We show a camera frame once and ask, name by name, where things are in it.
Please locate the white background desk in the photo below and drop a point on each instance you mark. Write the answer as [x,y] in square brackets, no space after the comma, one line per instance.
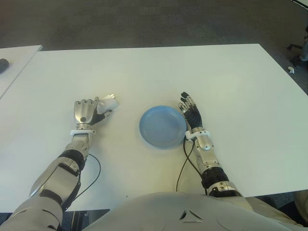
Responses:
[300,2]

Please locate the seated person in jeans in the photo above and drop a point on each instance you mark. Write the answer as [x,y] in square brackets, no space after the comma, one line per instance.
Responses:
[305,51]

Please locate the black object on side table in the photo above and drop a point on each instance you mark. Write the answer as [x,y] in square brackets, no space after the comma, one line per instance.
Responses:
[3,64]

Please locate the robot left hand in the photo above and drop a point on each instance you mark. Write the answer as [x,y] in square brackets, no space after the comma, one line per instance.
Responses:
[84,111]

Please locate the robot torso grey shell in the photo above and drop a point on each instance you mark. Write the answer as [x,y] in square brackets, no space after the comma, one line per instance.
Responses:
[180,211]

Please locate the blue plate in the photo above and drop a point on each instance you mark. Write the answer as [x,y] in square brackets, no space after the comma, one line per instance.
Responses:
[162,126]

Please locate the robot left arm silver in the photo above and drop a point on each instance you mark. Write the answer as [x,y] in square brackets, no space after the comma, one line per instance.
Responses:
[60,173]

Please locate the robot right arm silver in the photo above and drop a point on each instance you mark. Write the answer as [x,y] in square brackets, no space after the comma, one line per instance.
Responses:
[204,144]

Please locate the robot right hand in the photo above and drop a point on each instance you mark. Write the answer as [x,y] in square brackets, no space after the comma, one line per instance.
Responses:
[193,118]

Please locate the white side table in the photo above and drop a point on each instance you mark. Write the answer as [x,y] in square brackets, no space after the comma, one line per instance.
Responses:
[16,57]

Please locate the beige rounded object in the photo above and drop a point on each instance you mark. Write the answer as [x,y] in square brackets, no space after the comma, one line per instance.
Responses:
[302,208]

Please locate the small white floor object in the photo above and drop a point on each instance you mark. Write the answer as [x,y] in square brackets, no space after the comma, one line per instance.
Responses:
[291,69]

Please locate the white charger block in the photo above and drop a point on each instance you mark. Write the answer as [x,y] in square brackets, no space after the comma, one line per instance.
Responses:
[107,104]

